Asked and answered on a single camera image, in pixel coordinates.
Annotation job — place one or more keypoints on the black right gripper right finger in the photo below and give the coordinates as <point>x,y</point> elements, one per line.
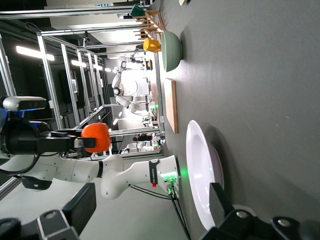
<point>220,200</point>

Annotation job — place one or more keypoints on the white round plate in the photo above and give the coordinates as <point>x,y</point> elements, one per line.
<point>200,172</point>

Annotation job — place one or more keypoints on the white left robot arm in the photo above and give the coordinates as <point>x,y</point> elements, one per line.
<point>112,172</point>

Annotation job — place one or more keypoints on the light green bowl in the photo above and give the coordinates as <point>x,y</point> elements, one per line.
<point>172,50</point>

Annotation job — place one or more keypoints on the white humanoid robot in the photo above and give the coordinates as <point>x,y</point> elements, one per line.
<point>130,87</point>

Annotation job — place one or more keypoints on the orange fruit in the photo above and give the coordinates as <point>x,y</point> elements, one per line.
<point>98,132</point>

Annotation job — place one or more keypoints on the yellow cup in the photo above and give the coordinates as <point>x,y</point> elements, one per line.
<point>151,45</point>

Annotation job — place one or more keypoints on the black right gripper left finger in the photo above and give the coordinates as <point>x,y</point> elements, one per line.
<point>80,205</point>

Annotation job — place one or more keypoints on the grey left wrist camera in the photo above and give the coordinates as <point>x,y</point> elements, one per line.
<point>27,103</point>

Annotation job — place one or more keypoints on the dark green container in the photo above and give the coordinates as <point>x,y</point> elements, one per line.
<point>137,10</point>

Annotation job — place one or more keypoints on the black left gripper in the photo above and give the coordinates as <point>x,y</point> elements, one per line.
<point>22,140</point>

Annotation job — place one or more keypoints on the wooden cutting board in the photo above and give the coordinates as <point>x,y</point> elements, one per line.
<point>172,105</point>

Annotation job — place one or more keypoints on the aluminium frame structure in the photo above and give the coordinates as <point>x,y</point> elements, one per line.
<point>47,75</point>

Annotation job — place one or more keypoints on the wooden peg drying rack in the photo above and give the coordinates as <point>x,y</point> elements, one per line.
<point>152,22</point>

